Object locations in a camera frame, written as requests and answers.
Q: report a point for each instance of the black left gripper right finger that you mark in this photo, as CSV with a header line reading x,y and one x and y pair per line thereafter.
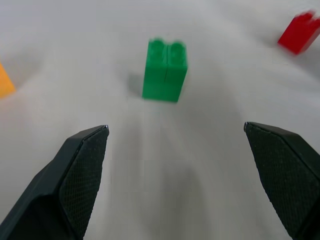
x,y
287,175

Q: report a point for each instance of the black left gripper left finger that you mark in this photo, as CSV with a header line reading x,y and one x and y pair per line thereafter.
x,y
65,190

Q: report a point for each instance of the orange toy building block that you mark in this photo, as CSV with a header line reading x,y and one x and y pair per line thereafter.
x,y
4,82

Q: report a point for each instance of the red toy building block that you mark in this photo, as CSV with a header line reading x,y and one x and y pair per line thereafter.
x,y
298,33

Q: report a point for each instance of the green toy building block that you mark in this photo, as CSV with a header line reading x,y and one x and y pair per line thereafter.
x,y
163,72

